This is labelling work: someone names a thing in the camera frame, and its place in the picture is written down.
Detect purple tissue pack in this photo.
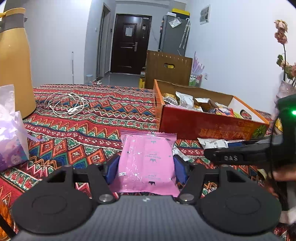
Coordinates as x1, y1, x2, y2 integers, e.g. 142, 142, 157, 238
0, 84, 44, 171

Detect patterned red tablecloth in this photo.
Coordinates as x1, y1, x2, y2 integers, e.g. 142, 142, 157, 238
0, 84, 276, 241

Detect white oat snack packet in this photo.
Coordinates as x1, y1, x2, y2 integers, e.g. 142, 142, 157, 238
198, 138, 228, 149

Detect wall electrical panel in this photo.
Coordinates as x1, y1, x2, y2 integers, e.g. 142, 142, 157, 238
200, 5, 211, 25

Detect colourful snack packet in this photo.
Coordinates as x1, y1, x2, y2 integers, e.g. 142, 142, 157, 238
209, 108, 235, 117

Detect dried pink roses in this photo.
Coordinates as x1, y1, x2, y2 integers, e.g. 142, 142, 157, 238
274, 20, 295, 88

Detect dark entrance door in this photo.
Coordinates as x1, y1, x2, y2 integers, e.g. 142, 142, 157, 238
110, 14, 152, 75

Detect red orange cardboard box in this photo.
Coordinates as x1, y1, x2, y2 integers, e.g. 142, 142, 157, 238
153, 80, 269, 140

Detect silver snack packet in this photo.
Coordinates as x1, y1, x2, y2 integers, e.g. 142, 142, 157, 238
176, 91, 194, 109

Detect person's right hand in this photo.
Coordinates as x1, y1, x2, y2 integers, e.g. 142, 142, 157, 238
263, 165, 296, 200

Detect brown cardboard box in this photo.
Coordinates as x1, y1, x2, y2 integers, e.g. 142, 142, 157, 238
145, 50, 193, 89

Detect pink snack packet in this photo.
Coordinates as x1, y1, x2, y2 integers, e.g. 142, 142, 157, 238
110, 131, 180, 197

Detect grey refrigerator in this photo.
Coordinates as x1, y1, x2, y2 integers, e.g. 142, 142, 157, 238
158, 15, 190, 56

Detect white cable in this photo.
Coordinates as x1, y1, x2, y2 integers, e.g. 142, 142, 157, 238
43, 92, 90, 119

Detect purple ceramic vase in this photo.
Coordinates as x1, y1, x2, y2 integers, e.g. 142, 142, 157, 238
275, 80, 295, 101

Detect yellow thermos jug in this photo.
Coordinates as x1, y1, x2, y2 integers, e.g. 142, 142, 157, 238
1, 8, 36, 118

